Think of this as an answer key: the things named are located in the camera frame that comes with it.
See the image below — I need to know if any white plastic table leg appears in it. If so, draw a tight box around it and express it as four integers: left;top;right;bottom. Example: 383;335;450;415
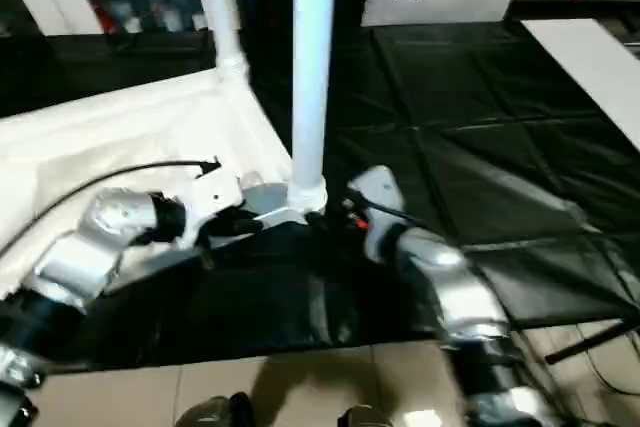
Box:
198;0;250;84
286;0;342;222

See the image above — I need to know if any white plastic table top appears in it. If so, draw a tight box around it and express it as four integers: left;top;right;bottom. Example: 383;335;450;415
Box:
0;64;330;299

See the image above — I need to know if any black mat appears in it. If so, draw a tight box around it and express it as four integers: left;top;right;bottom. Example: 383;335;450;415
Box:
0;21;640;373

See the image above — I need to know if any dark left robot leg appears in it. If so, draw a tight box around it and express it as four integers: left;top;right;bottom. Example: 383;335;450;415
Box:
176;390;252;427

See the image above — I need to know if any dark robot leg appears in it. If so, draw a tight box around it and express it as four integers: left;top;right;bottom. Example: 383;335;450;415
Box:
336;403;397;427
176;390;252;427

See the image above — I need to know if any dark right robot leg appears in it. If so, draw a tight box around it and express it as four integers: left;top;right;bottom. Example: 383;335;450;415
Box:
336;403;397;427

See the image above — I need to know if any black metal stand pole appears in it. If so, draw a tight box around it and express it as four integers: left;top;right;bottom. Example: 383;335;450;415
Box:
543;318;637;367

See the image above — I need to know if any white flat panel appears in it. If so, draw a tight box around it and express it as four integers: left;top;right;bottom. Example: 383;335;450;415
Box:
518;17;640;154

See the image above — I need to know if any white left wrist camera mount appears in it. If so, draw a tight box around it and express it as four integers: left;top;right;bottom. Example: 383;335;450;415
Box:
178;160;247;254

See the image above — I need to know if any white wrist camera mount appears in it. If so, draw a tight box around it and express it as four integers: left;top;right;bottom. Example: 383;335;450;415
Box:
346;164;407;264
178;160;247;254

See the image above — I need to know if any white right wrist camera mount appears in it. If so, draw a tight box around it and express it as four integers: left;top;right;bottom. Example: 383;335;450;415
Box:
346;164;407;264

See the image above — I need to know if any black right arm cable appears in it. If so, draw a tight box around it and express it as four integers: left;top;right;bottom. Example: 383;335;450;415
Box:
367;200;419;224

